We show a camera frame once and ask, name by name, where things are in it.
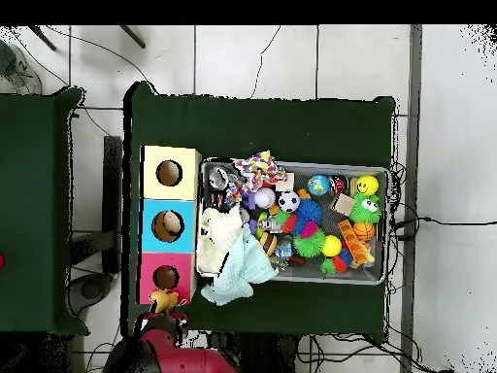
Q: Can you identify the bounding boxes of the cream waffle cloth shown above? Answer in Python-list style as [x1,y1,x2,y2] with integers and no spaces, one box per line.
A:
[197,205,245,273]

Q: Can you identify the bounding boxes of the light blue waffle cloth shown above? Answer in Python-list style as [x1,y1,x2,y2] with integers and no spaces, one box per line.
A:
[200,232,279,307]

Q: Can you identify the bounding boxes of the orange plastic tray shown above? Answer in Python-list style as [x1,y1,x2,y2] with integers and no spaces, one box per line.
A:
[336,219,371,266]

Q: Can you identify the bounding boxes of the brown teddy bear plush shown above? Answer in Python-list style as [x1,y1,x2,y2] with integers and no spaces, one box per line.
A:
[148,288,181,315]

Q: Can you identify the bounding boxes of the wooden box with three holes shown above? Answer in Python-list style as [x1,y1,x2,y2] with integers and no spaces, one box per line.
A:
[137,145,203,305]

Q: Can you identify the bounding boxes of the clear mesh bin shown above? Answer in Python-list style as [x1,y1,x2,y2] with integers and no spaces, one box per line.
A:
[195,156,391,287]

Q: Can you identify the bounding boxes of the white baseball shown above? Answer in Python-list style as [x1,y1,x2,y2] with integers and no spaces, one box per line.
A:
[253,186,278,210]

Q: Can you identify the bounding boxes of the colourful spotted cloth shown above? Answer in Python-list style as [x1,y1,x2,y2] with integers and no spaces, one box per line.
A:
[231,150,289,194]

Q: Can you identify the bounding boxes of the black and white soccer ball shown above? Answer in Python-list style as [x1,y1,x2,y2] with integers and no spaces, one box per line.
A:
[278,190,302,214]

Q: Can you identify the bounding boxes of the large blue spiky ball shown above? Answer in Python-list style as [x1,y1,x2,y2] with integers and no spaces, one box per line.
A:
[293,198,324,227]

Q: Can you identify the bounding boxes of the blue globe ball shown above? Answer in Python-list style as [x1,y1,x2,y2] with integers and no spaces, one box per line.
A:
[307,174,332,197]

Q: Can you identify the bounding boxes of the dark green table cloth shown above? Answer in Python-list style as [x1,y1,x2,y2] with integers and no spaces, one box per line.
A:
[121,81,397,343]

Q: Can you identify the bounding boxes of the plain yellow ball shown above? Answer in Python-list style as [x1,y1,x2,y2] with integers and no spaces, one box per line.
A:
[321,235,344,258]

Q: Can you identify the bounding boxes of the green googly-eyed puffer ball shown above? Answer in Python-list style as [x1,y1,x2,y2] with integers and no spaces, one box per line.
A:
[348,192,383,225]

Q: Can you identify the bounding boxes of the grey floor base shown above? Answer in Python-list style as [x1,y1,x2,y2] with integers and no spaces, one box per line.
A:
[68,271,115,315]

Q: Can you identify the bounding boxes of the black tripod leg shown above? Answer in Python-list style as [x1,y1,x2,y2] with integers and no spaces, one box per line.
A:
[118,24,147,50]
[28,24,57,51]

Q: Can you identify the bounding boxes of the dark green side cloth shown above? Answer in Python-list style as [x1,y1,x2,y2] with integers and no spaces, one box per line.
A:
[0,86,88,335]

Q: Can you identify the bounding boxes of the person's foot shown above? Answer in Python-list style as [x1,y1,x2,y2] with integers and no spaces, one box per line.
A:
[0,38,43,95]

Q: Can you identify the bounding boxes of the black furniture frame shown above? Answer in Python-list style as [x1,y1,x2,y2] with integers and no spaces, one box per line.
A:
[69,135,124,275]

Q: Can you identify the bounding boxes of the black power cable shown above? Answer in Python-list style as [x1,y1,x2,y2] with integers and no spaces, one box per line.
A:
[391,216,497,230]

